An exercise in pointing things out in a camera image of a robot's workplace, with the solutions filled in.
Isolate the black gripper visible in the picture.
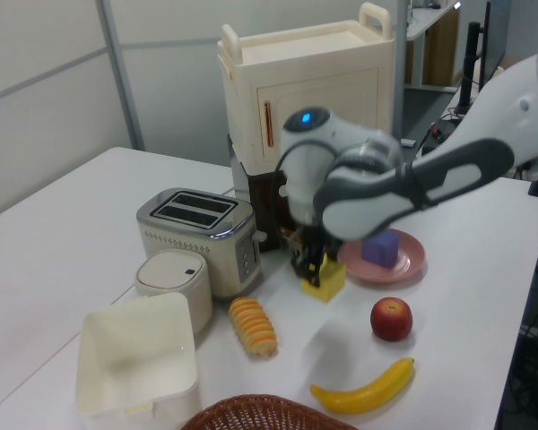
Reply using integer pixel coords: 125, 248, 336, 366
290, 223, 343, 288

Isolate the yellow cube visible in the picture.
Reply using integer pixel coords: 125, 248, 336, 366
299, 254, 347, 305

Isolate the purple cube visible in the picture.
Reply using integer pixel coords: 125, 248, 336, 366
360, 229, 400, 269

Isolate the dark brown box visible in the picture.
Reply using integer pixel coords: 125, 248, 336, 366
227, 133, 299, 253

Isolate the orange striped bread roll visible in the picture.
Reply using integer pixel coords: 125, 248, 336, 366
228, 296, 279, 358

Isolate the red apple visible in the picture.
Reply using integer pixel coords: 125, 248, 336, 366
369, 297, 413, 343

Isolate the pink plate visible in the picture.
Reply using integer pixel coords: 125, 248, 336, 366
338, 228, 427, 284

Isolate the cream silver toaster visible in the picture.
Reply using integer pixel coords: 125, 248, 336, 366
135, 186, 268, 301

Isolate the small cream lidded bin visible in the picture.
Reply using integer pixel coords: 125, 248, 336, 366
134, 249, 214, 336

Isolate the yellow banana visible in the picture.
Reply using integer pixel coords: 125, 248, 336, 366
309, 357, 416, 416

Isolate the brown wicker basket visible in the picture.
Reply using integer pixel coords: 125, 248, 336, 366
178, 392, 358, 430

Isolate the cream square open container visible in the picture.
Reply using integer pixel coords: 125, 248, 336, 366
74, 291, 203, 430

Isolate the black monitor stand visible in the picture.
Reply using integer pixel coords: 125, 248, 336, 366
452, 21, 483, 116

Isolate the wooden desk shelf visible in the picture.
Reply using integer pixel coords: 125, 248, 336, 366
405, 0, 461, 89

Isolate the black monitor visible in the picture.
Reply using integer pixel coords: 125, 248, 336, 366
477, 2, 507, 90

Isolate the cream plastic cabinet with handles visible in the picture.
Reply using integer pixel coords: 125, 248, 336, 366
217, 2, 395, 165

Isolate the black electronics with cables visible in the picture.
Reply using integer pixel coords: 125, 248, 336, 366
423, 118, 461, 151

